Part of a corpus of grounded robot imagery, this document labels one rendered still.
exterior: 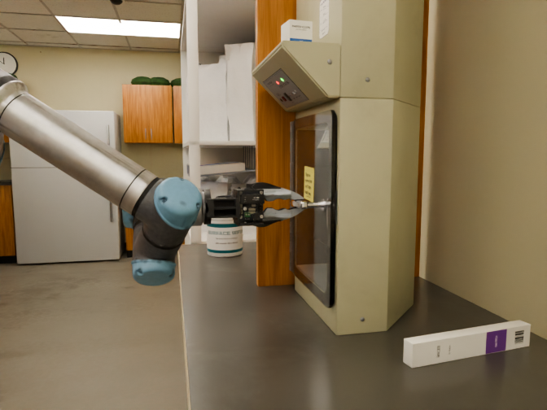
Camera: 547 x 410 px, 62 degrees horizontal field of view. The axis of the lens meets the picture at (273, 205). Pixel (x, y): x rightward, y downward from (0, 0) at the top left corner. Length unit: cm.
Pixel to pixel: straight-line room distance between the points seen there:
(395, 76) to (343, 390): 58
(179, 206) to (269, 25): 69
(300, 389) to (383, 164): 45
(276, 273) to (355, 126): 54
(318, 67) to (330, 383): 55
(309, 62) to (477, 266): 69
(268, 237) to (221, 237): 39
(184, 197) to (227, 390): 31
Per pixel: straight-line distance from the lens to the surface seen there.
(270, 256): 126
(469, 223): 128
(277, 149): 123
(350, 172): 90
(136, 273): 83
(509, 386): 86
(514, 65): 118
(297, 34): 98
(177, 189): 73
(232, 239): 162
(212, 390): 77
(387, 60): 94
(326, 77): 89
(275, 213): 96
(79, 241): 591
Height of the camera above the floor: 130
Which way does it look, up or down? 6 degrees down
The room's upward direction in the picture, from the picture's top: straight up
